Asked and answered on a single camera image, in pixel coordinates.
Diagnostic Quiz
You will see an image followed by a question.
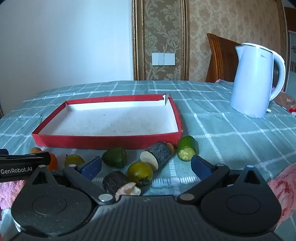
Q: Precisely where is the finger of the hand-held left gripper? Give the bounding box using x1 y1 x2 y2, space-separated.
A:
0 149 52 165

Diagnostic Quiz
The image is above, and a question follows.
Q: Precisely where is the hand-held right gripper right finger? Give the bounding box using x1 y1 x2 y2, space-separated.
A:
177 155 270 205

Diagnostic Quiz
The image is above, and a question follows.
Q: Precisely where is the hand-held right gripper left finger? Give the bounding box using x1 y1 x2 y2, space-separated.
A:
28 156 116 205

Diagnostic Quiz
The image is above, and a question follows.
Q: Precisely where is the green tomato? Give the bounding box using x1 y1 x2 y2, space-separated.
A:
64 155 85 167
127 162 154 187

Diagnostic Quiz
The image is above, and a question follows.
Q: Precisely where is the dark green cut fruit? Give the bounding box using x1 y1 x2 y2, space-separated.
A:
102 148 127 168

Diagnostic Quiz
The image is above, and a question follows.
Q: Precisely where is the green cucumber piece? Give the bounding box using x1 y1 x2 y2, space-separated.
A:
177 136 197 161

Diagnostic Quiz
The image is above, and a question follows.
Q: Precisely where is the orange mandarin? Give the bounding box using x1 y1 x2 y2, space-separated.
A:
46 153 58 170

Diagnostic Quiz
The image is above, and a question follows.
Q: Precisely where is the red cardboard box tray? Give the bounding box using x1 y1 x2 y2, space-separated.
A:
32 94 183 150

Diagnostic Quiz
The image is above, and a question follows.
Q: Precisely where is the dark sugarcane piece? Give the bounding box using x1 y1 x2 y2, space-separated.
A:
140 142 175 172
102 171 141 201

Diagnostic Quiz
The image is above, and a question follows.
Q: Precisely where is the green checked tablecloth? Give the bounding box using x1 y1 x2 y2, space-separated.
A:
0 80 296 232

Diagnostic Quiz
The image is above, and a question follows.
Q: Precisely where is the pink floral towel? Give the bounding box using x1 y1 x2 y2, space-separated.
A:
0 166 296 232

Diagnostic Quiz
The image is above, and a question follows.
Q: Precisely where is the white electric kettle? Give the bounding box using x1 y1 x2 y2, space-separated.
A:
229 43 286 118

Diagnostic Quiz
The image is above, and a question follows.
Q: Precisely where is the brown printed bag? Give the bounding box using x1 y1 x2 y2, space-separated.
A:
274 91 296 109

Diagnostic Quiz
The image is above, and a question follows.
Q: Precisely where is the brown wooden headboard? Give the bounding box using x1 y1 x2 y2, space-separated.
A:
206 33 242 82

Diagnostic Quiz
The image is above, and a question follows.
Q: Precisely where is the gold framed wallpaper panel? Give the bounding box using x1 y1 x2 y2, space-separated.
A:
131 0 190 81

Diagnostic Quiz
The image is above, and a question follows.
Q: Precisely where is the white wall switch panel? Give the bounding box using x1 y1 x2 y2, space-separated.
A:
152 53 176 66

